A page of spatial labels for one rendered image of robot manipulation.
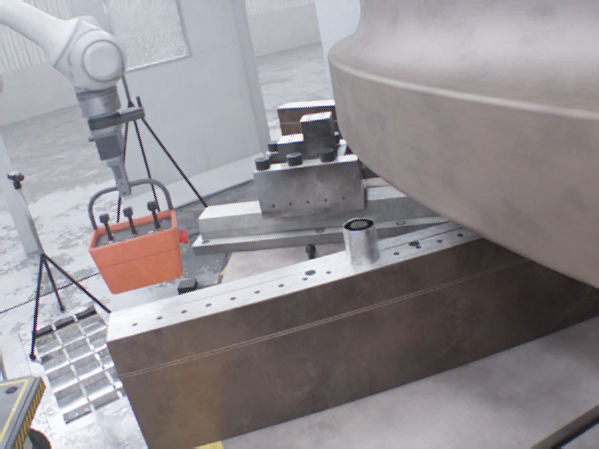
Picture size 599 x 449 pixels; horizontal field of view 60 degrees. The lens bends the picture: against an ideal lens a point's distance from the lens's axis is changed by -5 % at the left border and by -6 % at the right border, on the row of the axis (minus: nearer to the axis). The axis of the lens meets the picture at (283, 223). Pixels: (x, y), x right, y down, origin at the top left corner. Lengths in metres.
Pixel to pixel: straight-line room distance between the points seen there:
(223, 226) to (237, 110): 2.17
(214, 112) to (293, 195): 2.28
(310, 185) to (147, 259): 1.17
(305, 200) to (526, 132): 1.51
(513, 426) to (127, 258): 0.98
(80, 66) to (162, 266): 0.47
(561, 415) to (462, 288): 0.39
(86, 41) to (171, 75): 3.30
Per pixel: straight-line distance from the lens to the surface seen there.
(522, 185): 0.93
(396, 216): 2.38
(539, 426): 1.44
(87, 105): 1.22
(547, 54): 0.99
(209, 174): 4.46
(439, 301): 1.45
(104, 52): 1.01
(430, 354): 1.52
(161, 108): 4.29
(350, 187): 2.25
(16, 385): 2.04
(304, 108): 3.45
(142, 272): 1.23
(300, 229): 2.43
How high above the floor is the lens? 1.31
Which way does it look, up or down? 22 degrees down
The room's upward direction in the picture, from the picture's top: 11 degrees counter-clockwise
